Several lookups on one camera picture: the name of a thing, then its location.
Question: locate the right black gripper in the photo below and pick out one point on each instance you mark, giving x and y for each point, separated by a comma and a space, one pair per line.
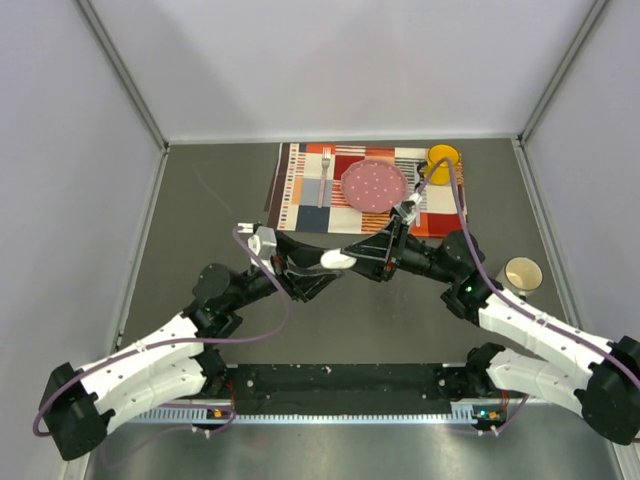
380, 255

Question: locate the white earbud case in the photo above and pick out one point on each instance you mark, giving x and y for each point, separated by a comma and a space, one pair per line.
334, 259

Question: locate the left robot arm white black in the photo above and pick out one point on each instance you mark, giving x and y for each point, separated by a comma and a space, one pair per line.
82, 406

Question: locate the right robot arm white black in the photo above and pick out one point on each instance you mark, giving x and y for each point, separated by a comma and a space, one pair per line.
591, 376

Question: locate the patchwork colourful placemat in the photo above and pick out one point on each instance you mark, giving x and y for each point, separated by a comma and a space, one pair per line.
292, 201

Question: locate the pink dotted plate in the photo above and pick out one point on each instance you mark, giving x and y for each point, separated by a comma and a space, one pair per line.
373, 186

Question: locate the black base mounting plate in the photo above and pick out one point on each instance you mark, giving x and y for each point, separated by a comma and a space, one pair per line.
344, 388

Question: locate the yellow mug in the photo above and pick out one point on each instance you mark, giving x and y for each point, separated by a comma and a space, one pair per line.
436, 164

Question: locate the beige ceramic mug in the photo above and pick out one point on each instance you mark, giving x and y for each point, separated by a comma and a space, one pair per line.
521, 275

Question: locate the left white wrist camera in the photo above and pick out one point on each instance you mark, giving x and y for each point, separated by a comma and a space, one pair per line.
258, 241

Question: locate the pink handled fork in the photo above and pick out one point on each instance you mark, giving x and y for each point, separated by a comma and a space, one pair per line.
325, 164

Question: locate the grey slotted cable duct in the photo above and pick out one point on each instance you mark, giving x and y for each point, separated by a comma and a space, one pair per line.
466, 412

